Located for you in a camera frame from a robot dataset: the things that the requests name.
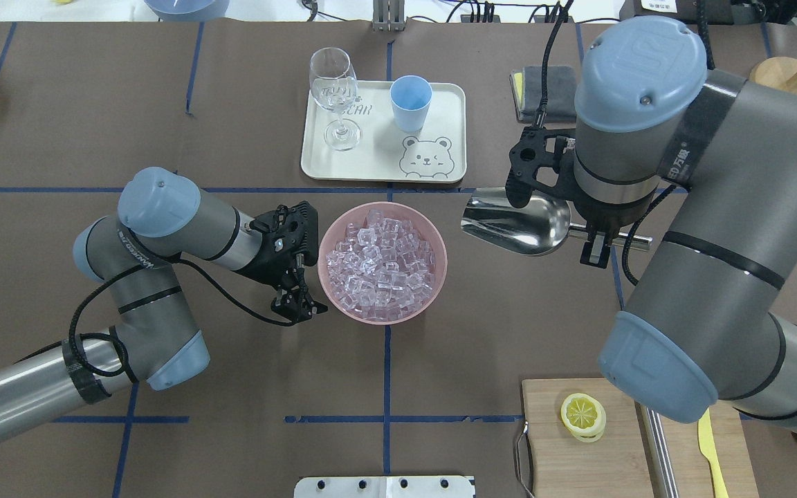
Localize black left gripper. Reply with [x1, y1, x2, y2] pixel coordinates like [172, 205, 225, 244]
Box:
[235, 201, 329, 324]

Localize clear wine glass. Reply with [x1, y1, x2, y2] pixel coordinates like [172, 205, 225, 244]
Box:
[308, 46, 361, 151]

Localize grey yellow sponge cloth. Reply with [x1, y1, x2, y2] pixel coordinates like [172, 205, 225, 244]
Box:
[510, 65, 578, 124]

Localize yellow plastic knife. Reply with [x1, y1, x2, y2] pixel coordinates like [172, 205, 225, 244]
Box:
[697, 409, 729, 498]

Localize cream bear serving tray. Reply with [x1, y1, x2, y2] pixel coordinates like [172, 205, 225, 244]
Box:
[300, 81, 468, 184]

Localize wooden cutting board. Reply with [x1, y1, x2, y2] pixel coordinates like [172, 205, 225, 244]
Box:
[521, 378, 760, 497]

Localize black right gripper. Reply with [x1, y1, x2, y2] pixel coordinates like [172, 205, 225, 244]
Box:
[505, 127, 613, 269]

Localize steel ice scoop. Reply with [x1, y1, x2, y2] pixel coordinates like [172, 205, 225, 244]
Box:
[460, 187, 654, 257]

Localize steel muddler black tip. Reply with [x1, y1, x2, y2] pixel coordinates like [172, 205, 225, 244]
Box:
[639, 404, 680, 497]

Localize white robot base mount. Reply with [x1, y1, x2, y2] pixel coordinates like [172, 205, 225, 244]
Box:
[293, 475, 477, 497]

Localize lemon slice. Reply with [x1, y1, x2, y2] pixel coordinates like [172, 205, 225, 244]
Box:
[559, 393, 607, 443]

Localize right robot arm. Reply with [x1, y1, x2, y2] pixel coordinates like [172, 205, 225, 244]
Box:
[506, 16, 797, 433]

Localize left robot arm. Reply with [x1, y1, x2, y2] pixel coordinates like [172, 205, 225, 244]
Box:
[0, 167, 327, 443]

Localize pink bowl of ice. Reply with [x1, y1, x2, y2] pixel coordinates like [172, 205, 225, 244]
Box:
[318, 202, 447, 325]

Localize blue bowl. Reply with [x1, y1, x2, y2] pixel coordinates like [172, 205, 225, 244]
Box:
[143, 0, 230, 22]

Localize blue plastic cup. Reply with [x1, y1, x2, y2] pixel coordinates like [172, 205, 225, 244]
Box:
[390, 75, 434, 133]

